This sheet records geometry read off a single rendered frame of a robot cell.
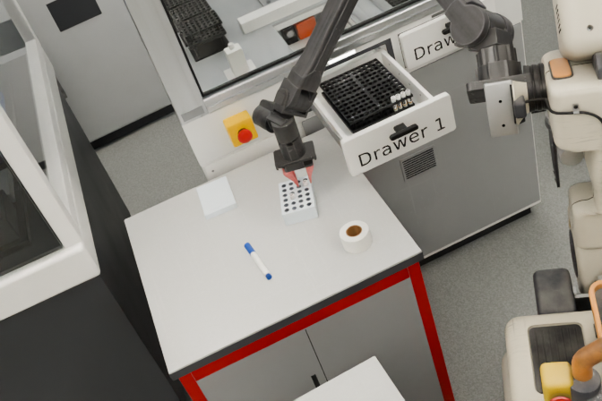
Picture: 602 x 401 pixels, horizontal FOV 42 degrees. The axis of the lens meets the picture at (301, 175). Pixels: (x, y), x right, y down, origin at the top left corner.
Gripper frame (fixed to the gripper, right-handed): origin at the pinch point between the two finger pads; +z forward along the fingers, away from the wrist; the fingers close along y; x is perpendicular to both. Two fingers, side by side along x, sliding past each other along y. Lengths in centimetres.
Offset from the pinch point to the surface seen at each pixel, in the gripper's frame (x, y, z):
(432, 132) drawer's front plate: -1.3, -34.0, -3.1
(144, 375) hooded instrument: 7, 61, 48
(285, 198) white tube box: 2.4, 5.6, 1.9
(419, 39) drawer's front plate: -36, -40, -8
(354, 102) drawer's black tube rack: -14.8, -17.5, -8.6
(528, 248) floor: -33, -62, 81
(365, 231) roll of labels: 21.9, -11.9, 1.6
